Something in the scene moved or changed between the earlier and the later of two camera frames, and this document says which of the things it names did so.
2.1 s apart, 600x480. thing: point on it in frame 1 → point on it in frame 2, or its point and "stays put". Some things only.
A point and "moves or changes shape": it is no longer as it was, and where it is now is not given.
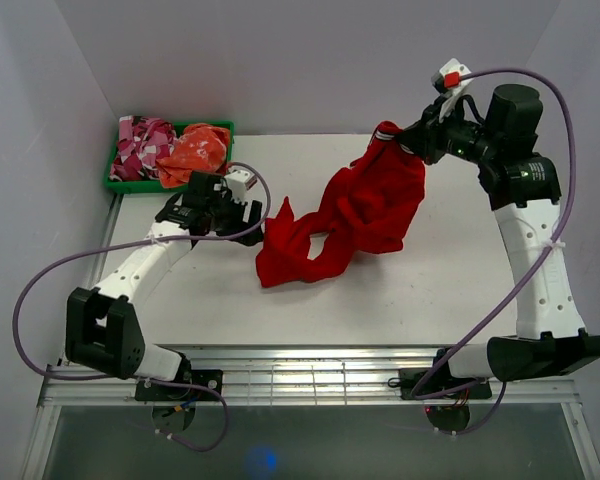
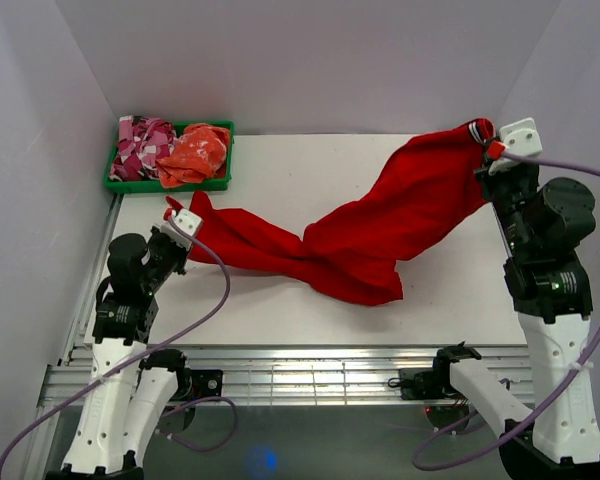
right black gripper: x=422 y=139 → x=487 y=179
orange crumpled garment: x=200 y=148 stays put
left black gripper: x=251 y=237 → x=157 y=236
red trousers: x=368 y=209 moves or changes shape
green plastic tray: x=151 y=185 stays put
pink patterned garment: x=142 y=142 stays put
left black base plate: x=152 y=391 stays put
